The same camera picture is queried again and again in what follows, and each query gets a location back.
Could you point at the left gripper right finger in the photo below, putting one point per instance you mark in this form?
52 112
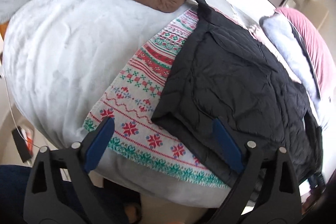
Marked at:
266 190

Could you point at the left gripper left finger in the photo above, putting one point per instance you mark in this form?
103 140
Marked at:
44 197

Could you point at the pink velvet pillow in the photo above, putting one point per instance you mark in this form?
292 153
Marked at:
317 49

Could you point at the patterned nordic knit blanket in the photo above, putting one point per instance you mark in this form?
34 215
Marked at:
131 99

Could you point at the black device on floor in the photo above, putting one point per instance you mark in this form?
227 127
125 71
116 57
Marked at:
24 148

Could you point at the black quilted puffer jacket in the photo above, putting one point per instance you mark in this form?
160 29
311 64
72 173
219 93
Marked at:
221 72

